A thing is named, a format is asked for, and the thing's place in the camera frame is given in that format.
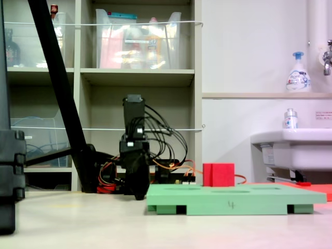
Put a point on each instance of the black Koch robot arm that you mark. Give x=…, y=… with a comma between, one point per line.
x=133, y=111

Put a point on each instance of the brown bottle red cap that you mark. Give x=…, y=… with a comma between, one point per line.
x=54, y=10

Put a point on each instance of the clear bin with bottles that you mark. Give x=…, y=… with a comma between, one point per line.
x=26, y=52

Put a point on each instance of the green shape sorter board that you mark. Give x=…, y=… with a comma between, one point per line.
x=233, y=199

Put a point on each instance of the large orange foam block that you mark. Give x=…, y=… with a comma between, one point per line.
x=275, y=183

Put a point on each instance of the small circuit board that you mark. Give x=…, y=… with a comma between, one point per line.
x=189, y=180

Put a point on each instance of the white wall notice sticker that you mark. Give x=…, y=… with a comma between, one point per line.
x=324, y=115

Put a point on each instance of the white sink label sticker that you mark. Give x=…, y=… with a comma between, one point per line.
x=268, y=155

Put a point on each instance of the white foam soap bottle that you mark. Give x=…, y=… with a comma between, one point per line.
x=298, y=77

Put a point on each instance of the black notched tripod leg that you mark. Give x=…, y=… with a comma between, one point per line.
x=10, y=168

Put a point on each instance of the thin black tripod brace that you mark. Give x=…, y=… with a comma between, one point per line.
x=46, y=157

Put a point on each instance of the dark glass bottle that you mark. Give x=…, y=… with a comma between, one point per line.
x=11, y=52

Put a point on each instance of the teal flat box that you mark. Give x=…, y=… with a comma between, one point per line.
x=122, y=15

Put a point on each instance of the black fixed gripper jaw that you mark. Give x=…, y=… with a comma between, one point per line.
x=129, y=176

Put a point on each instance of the large clear storage bin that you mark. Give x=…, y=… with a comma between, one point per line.
x=137, y=46

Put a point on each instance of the red cross columnar block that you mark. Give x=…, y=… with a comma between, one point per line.
x=220, y=175

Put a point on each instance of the chrome water faucet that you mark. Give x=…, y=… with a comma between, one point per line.
x=327, y=62

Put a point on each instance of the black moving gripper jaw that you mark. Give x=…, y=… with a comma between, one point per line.
x=144, y=173

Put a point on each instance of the white ceramic sink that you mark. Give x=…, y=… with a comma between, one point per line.
x=298, y=150

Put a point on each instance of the small clear sanitizer bottle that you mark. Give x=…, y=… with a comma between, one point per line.
x=290, y=120

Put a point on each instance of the orange label spray bottle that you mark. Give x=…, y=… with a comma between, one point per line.
x=153, y=49

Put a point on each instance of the beige shelf unit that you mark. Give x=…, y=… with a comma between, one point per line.
x=137, y=75

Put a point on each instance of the pink refill pouch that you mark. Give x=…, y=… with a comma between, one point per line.
x=110, y=52

